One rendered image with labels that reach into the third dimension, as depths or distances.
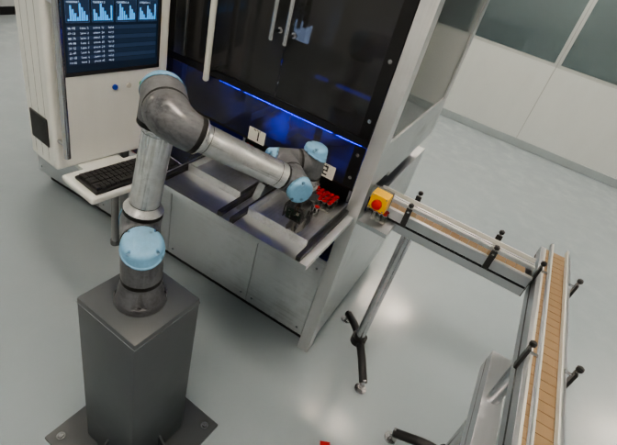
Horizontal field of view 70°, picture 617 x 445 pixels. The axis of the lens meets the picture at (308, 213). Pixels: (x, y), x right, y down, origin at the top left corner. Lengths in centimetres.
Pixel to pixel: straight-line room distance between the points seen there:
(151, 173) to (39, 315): 137
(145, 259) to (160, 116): 40
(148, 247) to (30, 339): 123
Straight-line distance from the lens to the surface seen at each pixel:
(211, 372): 224
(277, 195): 180
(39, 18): 174
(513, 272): 186
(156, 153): 124
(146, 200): 132
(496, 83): 621
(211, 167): 190
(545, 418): 142
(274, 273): 219
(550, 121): 626
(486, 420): 184
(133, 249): 127
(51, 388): 224
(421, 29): 154
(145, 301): 136
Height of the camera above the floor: 186
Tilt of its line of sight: 34 degrees down
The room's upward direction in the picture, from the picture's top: 17 degrees clockwise
